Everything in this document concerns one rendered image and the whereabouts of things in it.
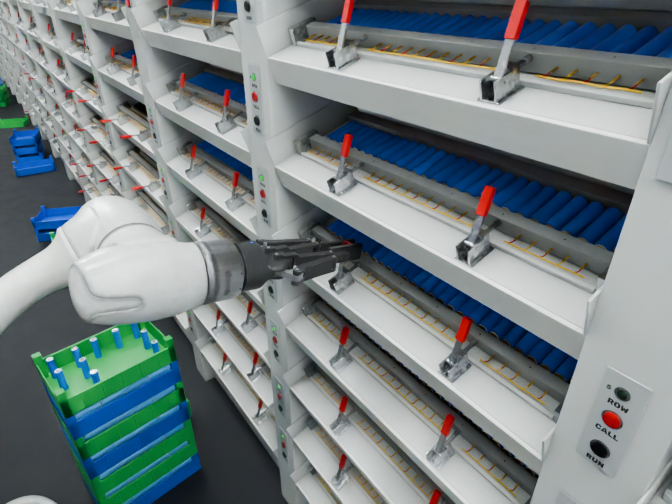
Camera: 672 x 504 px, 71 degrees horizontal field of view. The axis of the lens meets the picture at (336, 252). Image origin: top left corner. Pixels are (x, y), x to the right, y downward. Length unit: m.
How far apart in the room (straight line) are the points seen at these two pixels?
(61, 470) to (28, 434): 0.24
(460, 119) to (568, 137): 0.12
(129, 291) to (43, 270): 0.19
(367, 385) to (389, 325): 0.19
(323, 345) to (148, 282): 0.49
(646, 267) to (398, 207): 0.35
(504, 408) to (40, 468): 1.63
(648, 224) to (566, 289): 0.14
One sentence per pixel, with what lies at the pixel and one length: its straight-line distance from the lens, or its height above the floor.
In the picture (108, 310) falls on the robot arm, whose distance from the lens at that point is 0.63.
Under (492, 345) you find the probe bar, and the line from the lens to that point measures 0.70.
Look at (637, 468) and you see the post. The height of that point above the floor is 1.01.
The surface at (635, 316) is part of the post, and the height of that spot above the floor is 1.16.
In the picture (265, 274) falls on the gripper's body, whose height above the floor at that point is 1.04.
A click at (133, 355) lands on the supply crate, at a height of 0.48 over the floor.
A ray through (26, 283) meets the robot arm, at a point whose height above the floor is 1.05.
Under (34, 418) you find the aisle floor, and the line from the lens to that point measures 2.18.
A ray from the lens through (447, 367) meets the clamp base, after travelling 0.71.
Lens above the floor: 1.41
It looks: 30 degrees down
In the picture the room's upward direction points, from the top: straight up
